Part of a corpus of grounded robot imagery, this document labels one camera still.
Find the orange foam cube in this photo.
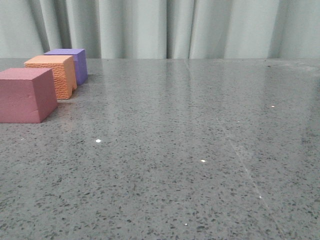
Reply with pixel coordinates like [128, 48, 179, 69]
[24, 55, 77, 100]

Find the pale green curtain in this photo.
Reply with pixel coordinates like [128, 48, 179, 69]
[0, 0, 320, 59]

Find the pink foam cube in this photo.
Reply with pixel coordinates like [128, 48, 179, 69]
[0, 68, 58, 123]

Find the purple foam cube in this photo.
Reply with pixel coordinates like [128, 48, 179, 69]
[45, 48, 88, 86]

